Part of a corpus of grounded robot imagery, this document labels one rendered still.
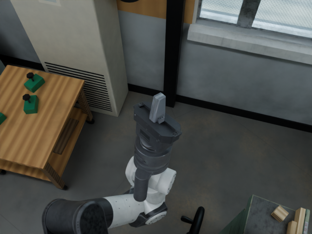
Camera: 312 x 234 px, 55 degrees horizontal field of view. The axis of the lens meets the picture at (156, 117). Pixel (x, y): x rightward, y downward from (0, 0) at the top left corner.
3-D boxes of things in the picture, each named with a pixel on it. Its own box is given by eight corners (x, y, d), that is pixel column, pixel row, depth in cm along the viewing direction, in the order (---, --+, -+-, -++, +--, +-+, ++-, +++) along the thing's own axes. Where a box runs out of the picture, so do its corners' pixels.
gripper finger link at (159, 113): (165, 93, 61) (162, 115, 65) (153, 98, 59) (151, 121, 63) (171, 96, 60) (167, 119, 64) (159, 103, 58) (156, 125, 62)
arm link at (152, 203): (172, 195, 85) (173, 208, 102) (156, 165, 89) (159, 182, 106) (139, 213, 83) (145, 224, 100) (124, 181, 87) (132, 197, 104)
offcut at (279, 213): (285, 215, 119) (289, 213, 116) (279, 222, 117) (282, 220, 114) (276, 207, 120) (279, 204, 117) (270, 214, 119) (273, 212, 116)
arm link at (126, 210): (148, 228, 103) (101, 243, 85) (132, 195, 108) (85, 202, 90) (171, 211, 98) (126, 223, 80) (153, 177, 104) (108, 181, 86)
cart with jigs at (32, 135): (34, 105, 253) (0, 53, 198) (97, 119, 246) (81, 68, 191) (-6, 178, 220) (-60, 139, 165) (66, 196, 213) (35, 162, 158)
